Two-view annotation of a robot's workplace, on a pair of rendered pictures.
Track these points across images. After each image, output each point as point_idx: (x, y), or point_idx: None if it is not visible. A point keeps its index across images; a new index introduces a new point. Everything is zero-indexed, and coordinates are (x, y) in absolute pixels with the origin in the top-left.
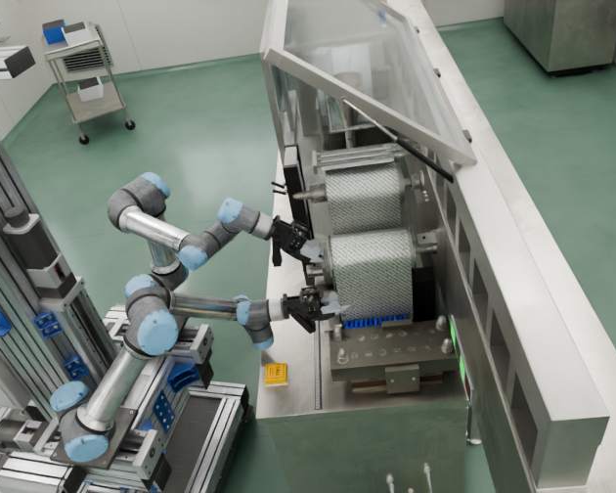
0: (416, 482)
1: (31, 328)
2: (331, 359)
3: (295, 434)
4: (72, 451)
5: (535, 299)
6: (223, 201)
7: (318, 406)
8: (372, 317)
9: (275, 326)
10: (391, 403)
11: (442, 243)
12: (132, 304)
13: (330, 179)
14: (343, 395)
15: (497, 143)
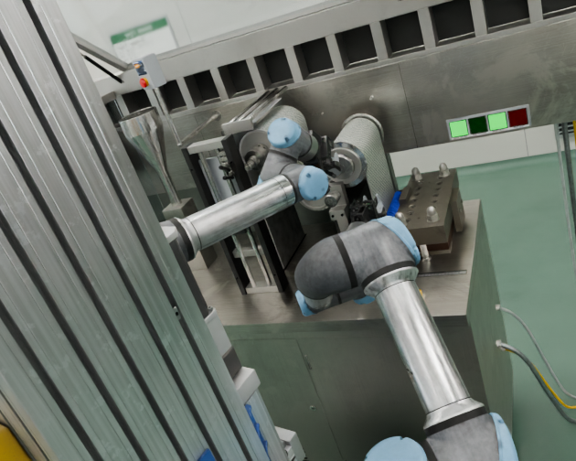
0: (499, 334)
1: (258, 446)
2: (430, 225)
3: (475, 320)
4: (515, 447)
5: None
6: (269, 132)
7: (463, 272)
8: (387, 209)
9: (331, 311)
10: (473, 231)
11: (389, 92)
12: (343, 245)
13: (264, 128)
14: (453, 257)
15: None
